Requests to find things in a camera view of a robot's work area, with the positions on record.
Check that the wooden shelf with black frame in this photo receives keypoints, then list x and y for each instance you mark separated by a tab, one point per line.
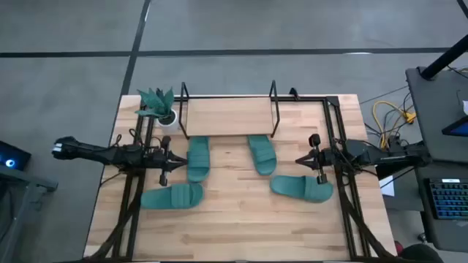
226	117

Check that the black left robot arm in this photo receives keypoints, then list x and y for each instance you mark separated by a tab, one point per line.
109	155

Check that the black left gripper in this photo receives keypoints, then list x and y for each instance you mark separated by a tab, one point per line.
164	160

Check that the person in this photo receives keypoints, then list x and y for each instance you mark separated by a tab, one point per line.
420	255

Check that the backlit computer keyboard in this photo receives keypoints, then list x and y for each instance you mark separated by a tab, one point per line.
451	199

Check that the green rubber slide sandal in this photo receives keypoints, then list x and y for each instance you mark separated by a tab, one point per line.
157	200
264	164
289	186
198	171

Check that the black clamp bracket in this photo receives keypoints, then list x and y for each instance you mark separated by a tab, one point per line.
293	94

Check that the black computer with blue light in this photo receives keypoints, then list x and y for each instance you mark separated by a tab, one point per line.
12	157

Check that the black tablet with blue screen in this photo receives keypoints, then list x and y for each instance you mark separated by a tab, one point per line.
459	128

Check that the artificial plant in white pot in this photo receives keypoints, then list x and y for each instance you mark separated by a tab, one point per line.
169	124

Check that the black caster wheel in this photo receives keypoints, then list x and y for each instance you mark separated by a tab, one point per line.
422	237

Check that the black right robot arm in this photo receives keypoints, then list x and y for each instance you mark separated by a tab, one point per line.
365	153

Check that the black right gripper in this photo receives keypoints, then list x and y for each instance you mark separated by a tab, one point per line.
323	160

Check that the black support beam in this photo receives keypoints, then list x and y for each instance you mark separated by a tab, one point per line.
387	171

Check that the black metal rig frame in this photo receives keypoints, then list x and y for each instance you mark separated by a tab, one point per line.
331	101

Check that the grey metal stand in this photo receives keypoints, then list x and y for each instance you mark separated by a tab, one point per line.
22	182

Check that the black pole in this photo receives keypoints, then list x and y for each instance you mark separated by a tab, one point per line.
442	58

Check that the grey desk surface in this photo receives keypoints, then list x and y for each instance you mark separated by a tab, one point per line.
435	117
446	233

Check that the white paper sheet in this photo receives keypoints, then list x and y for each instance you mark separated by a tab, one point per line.
388	188

